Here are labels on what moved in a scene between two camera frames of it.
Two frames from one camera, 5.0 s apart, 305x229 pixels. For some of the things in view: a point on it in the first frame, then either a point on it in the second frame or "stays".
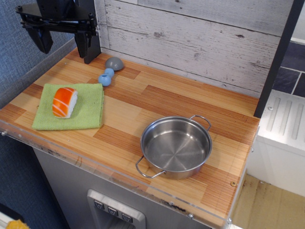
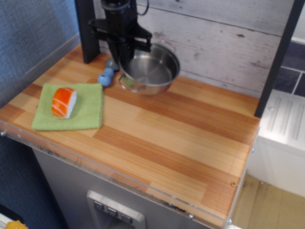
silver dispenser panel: x=107 y=213 stays
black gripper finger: x=42 y=36 to x=115 y=48
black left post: x=90 y=45 stays
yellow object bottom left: x=16 y=224 stays
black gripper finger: x=88 y=46 to x=126 y=54
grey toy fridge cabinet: x=87 y=199 stays
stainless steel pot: x=177 y=147 to x=153 y=72
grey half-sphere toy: x=115 y=63 stays
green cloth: x=88 y=112 stays
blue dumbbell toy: x=105 y=79 stays
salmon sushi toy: x=64 y=101 stays
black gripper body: x=57 y=15 to x=120 y=24
